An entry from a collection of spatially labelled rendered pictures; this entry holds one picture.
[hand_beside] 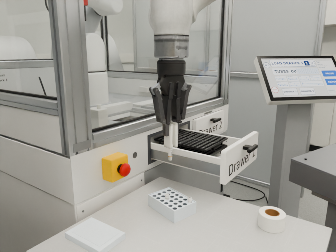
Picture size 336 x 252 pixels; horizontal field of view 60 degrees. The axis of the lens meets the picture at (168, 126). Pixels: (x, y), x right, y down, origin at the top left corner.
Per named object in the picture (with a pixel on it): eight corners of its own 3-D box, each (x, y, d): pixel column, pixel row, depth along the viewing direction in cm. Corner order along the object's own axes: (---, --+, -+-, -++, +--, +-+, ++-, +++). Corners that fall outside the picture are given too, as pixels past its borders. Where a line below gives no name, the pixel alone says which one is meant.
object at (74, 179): (227, 130, 162) (229, 104, 159) (75, 205, 82) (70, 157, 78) (108, 110, 216) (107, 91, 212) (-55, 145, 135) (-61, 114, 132)
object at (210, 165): (251, 155, 112) (252, 140, 110) (221, 178, 92) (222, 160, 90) (166, 138, 135) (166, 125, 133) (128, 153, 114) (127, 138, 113)
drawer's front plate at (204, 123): (223, 130, 154) (224, 110, 151) (196, 144, 131) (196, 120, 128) (220, 130, 155) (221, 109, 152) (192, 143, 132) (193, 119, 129)
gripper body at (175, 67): (168, 60, 70) (167, 98, 72) (193, 59, 75) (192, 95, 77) (149, 59, 76) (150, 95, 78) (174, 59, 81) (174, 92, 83)
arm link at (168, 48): (197, 36, 73) (196, 60, 75) (173, 37, 80) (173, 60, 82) (169, 35, 68) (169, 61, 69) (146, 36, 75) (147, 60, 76)
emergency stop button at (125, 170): (132, 174, 89) (132, 162, 88) (123, 179, 86) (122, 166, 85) (125, 172, 90) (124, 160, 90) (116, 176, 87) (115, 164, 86)
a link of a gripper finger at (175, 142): (168, 121, 81) (171, 121, 81) (169, 145, 83) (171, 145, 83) (176, 123, 79) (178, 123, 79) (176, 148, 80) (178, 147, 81)
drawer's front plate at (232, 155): (256, 159, 113) (259, 131, 110) (224, 186, 90) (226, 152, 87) (252, 158, 114) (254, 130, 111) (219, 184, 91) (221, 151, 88)
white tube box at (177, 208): (196, 213, 85) (196, 201, 84) (174, 223, 80) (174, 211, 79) (169, 197, 95) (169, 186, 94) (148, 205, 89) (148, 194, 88)
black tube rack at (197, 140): (227, 153, 113) (228, 137, 112) (205, 167, 99) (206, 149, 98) (179, 143, 126) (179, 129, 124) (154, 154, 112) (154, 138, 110)
